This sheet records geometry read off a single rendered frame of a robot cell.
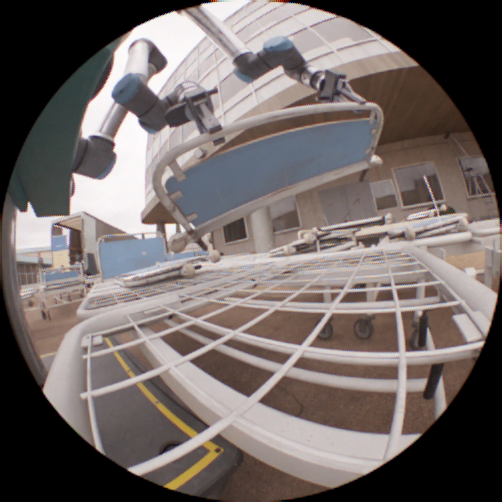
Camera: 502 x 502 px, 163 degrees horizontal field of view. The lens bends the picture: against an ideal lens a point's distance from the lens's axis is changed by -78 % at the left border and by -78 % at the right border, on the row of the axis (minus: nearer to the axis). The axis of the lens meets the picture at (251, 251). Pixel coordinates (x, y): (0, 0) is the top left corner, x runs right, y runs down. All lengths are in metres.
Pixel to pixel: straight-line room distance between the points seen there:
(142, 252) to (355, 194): 5.95
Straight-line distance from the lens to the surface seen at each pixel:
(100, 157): 0.83
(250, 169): 0.46
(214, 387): 0.18
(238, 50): 0.75
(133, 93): 0.55
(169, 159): 0.37
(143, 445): 0.33
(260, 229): 5.01
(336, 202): 6.36
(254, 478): 0.60
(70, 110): 0.35
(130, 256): 1.85
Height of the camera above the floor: 0.57
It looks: level
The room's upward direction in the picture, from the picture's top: 9 degrees counter-clockwise
